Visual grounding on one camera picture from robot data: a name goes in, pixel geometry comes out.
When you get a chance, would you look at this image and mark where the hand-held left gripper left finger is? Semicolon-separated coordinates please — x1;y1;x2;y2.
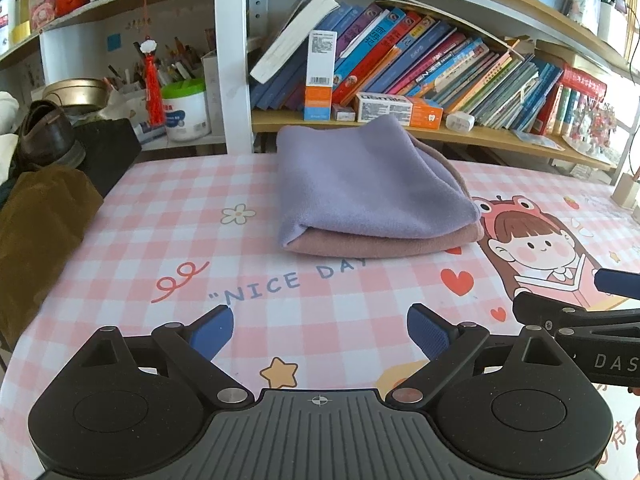
52;304;253;409

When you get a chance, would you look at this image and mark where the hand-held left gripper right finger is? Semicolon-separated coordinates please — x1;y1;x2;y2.
385;302;588;408

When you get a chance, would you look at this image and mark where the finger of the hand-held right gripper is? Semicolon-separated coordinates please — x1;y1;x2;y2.
595;267;640;302
512;291;640;336

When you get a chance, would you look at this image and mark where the purple and pink sweater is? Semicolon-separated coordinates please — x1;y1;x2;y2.
276;114;486;257

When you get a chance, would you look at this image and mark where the beige pen holder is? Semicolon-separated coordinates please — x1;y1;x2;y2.
612;172;640;207

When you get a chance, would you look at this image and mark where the pink checkered cartoon desk mat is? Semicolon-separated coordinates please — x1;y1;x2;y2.
0;152;640;466

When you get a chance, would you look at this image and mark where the colourful flower ornament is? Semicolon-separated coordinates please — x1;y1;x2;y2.
565;97;618;163

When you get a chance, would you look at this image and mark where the pale blue flat packet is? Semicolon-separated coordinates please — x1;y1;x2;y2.
512;129;566;151

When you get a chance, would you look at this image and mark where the white charger adapter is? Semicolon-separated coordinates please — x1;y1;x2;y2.
445;111;476;132

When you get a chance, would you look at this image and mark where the black box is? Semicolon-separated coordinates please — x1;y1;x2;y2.
74;119;142;198

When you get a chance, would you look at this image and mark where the blue white flat box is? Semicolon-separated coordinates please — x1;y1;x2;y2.
131;121;168;145

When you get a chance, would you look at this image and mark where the white jar with green lid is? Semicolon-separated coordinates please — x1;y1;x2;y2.
161;79;211;142

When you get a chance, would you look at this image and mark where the orange white toothpaste box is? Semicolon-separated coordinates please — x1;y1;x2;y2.
354;92;444;128

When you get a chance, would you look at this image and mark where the red tassel ornament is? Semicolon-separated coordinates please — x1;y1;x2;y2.
139;37;166;127

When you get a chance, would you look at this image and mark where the white storage box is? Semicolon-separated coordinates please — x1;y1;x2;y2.
597;0;628;56

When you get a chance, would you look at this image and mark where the brown leather shoe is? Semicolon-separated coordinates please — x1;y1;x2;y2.
17;100;87;171

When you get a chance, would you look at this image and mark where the row of colourful books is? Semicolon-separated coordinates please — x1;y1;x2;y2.
250;0;608;133

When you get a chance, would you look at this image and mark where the white and wooden bookshelf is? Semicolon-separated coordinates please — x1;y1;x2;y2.
0;0;640;181

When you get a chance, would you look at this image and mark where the gold metal bowl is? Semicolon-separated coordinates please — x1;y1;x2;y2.
41;78;108;116

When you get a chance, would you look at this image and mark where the bunch of pencils and brushes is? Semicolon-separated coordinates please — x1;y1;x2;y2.
102;35;207;92

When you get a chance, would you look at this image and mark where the white printed cup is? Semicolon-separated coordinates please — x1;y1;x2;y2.
565;0;601;31

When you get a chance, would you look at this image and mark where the tall white orange box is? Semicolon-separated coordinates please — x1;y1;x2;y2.
305;30;338;122

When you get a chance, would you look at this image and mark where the white padded jacket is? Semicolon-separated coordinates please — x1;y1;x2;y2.
0;91;21;181

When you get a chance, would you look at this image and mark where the thick white paperback book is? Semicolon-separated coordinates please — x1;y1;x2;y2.
250;0;341;85

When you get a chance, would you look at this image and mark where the pink floral tin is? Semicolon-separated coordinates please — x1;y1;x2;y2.
28;0;56;31

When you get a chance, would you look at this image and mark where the white lotion bottle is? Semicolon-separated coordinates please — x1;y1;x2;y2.
0;0;17;56

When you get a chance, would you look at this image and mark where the brown corduroy cloth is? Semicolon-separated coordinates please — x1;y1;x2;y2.
0;165;104;351

